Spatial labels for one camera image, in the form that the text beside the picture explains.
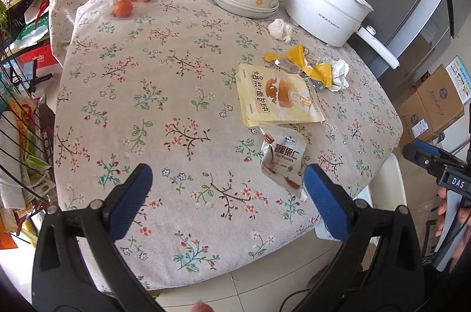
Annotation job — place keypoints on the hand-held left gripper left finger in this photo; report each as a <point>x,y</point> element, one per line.
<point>130,201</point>

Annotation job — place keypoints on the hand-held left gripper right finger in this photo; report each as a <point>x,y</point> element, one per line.
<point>325,201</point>

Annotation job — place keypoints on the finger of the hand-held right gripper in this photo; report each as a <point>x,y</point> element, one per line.
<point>428,145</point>
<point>419,159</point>

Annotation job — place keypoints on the white nut kernel packet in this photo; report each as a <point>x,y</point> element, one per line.
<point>281,153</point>

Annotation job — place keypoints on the person's right hand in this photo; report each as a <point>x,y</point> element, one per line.
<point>441,209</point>

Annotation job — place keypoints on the person's left hand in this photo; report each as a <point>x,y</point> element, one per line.
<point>203,307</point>

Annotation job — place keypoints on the cardboard box white sticker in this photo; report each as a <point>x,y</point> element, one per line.
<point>415,128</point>

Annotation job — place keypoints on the brown cardboard box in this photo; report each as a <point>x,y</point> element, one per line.
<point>441,102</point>

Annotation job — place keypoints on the large-flowered beige tablecloth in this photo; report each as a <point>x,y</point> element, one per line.
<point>147,131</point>

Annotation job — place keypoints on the blue and white box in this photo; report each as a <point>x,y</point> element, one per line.
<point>460,76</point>

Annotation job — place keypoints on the crumpled white tissue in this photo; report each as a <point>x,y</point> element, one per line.
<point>338,70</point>
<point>280,29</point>

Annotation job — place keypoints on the yellow popcorn bag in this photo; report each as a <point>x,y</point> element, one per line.
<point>272,94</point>

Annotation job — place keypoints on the yellow foil wrapper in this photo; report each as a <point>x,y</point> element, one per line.
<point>296,56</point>

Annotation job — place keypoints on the white electric cooking pot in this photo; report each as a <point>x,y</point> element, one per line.
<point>323,17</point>

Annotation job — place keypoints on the red paper bag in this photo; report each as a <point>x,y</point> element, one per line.
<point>36,58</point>

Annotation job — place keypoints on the green and white bag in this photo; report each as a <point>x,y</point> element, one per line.
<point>29,35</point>

